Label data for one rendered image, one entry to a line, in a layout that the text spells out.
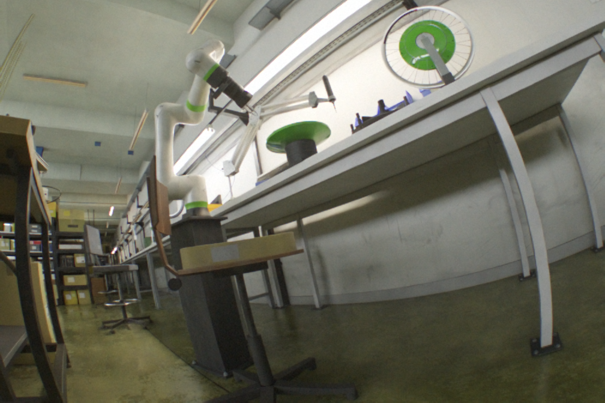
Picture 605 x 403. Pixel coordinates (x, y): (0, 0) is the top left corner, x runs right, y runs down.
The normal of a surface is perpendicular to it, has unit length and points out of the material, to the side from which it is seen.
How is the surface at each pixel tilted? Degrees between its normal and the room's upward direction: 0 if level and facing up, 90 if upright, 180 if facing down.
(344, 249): 90
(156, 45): 180
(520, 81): 90
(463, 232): 90
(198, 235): 90
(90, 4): 180
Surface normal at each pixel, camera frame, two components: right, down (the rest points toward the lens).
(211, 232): 0.81, -0.32
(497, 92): -0.68, -0.06
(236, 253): 0.38, -0.34
